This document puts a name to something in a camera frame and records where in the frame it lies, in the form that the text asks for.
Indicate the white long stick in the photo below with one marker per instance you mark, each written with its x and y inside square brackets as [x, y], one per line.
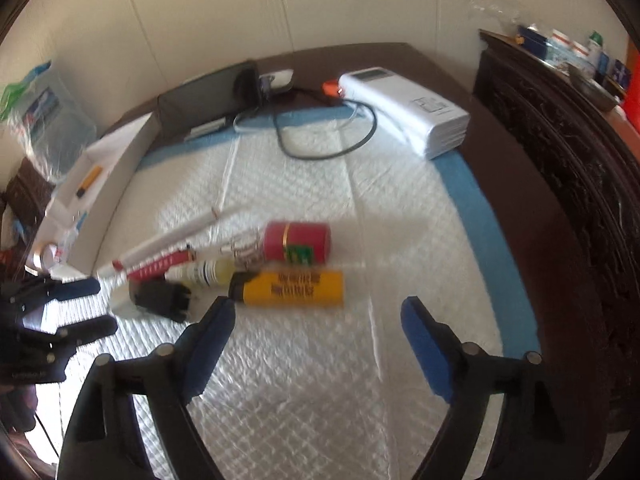
[239, 247]

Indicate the dark wooden bowl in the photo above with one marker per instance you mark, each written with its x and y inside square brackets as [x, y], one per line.
[591, 90]

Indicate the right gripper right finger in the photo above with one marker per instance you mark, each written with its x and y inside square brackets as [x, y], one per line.
[543, 431]

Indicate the red white pen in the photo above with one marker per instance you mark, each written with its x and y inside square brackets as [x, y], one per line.
[158, 266]

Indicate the blue box on sideboard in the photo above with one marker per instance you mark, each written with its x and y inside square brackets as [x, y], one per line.
[532, 41]

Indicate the white blue absorbent mat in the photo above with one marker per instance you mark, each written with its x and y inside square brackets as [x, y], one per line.
[242, 392]

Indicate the white power bank box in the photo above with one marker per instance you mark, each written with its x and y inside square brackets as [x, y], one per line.
[419, 117]

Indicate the orange black marker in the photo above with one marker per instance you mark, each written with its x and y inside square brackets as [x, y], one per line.
[88, 181]

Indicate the white storage box lid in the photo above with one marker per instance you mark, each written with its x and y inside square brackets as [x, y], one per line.
[78, 225]

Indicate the yellow tube with black cap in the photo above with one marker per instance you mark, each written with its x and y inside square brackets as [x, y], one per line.
[288, 288]

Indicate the small clear liquid vial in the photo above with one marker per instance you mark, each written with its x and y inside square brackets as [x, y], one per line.
[206, 273]

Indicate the orange cable connector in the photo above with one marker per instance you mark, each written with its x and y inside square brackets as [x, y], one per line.
[332, 89]

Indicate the black square adapter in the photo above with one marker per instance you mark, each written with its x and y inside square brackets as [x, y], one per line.
[166, 299]

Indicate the black tablet screen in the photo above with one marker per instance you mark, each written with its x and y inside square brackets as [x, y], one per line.
[219, 95]

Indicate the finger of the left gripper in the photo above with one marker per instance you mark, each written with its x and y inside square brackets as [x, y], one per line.
[67, 338]
[35, 292]

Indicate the green cap medicine bottle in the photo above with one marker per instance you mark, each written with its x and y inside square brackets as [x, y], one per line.
[594, 47]

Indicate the red cylindrical tin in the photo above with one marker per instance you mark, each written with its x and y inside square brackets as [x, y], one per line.
[297, 242]

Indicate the dark carved wooden sideboard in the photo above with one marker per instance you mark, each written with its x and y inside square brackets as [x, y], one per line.
[594, 176]

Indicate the clear plastic bag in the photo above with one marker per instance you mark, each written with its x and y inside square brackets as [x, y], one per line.
[507, 14]

